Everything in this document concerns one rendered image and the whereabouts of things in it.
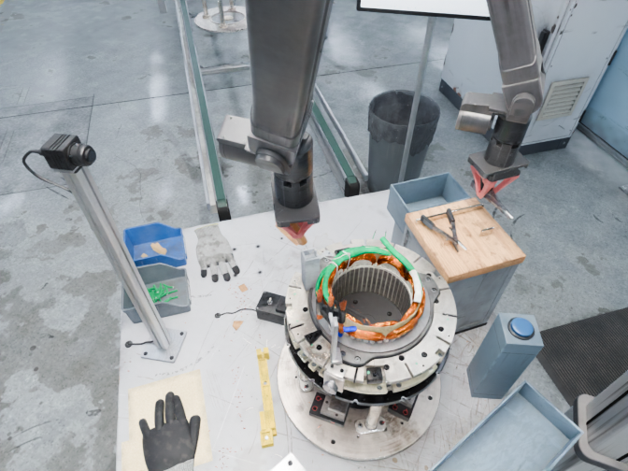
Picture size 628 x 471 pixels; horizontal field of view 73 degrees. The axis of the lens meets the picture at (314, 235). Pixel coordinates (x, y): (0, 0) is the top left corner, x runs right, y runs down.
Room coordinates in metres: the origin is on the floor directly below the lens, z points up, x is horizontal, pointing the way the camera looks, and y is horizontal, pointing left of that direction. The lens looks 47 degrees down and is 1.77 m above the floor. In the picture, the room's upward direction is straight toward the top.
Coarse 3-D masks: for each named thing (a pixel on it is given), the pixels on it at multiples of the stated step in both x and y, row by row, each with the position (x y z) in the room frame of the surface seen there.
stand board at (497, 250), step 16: (432, 208) 0.75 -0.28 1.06; (416, 224) 0.69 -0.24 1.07; (448, 224) 0.69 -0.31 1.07; (464, 224) 0.69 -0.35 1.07; (480, 224) 0.69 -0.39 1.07; (496, 224) 0.69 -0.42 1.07; (432, 240) 0.64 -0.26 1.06; (464, 240) 0.64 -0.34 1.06; (480, 240) 0.64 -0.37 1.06; (496, 240) 0.64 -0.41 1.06; (512, 240) 0.64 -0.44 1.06; (432, 256) 0.60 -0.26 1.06; (448, 256) 0.60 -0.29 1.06; (464, 256) 0.60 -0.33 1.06; (480, 256) 0.60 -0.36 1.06; (496, 256) 0.60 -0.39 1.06; (512, 256) 0.60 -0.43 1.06; (448, 272) 0.55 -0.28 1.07; (464, 272) 0.55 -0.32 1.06; (480, 272) 0.56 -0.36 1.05
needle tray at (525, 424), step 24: (528, 384) 0.31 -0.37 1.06; (504, 408) 0.28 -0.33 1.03; (528, 408) 0.28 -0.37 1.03; (552, 408) 0.27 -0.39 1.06; (480, 432) 0.25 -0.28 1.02; (504, 432) 0.25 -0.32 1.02; (528, 432) 0.25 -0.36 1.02; (552, 432) 0.25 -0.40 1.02; (576, 432) 0.24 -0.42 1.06; (456, 456) 0.21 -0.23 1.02; (480, 456) 0.21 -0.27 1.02; (504, 456) 0.21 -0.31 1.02; (528, 456) 0.21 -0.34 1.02; (552, 456) 0.21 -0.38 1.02
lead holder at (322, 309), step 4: (316, 300) 0.37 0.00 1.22; (316, 304) 0.37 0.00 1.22; (320, 304) 0.37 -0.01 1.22; (316, 308) 0.37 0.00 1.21; (320, 308) 0.37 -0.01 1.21; (324, 308) 0.37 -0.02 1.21; (328, 308) 0.36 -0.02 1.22; (332, 308) 0.36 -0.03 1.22; (316, 312) 0.37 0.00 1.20; (320, 312) 0.37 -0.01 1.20; (324, 312) 0.36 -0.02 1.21; (328, 312) 0.36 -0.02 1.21; (332, 312) 0.36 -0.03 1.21; (336, 312) 0.36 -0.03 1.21; (340, 312) 0.35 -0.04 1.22; (344, 312) 0.35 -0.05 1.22; (324, 316) 0.36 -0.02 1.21; (328, 316) 0.36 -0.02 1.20; (336, 316) 0.36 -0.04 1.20; (340, 316) 0.35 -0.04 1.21; (344, 316) 0.35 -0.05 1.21; (328, 320) 0.35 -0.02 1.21; (340, 320) 0.35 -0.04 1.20; (344, 320) 0.35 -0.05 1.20
